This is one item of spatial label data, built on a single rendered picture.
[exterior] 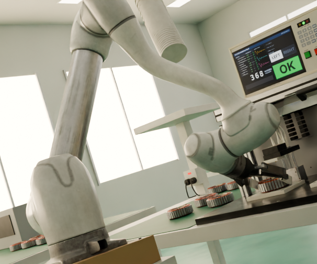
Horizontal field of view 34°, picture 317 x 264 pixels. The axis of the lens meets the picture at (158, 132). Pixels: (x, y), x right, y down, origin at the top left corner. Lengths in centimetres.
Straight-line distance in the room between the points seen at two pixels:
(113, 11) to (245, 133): 52
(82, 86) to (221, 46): 803
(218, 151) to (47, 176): 50
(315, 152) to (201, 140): 63
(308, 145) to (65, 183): 102
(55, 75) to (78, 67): 550
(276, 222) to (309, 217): 11
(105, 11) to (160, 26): 152
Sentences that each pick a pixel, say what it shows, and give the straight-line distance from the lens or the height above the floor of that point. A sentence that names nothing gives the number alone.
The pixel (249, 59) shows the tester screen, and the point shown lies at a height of 125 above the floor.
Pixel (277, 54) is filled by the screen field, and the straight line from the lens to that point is 188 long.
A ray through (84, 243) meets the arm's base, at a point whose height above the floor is 85.
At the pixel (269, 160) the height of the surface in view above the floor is 88.
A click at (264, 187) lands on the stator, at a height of 80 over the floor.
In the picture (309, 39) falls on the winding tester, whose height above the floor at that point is 123.
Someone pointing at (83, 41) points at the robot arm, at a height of 142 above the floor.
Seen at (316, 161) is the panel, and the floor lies 81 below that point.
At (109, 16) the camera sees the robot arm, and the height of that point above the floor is 144.
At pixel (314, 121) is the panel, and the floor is 96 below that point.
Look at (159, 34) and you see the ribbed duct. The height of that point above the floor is 170.
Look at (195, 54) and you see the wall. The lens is 949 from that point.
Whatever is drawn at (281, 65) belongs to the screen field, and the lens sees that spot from 187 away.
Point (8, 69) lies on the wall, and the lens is 678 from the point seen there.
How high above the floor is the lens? 98
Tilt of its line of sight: 4 degrees up
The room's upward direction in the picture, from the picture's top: 18 degrees counter-clockwise
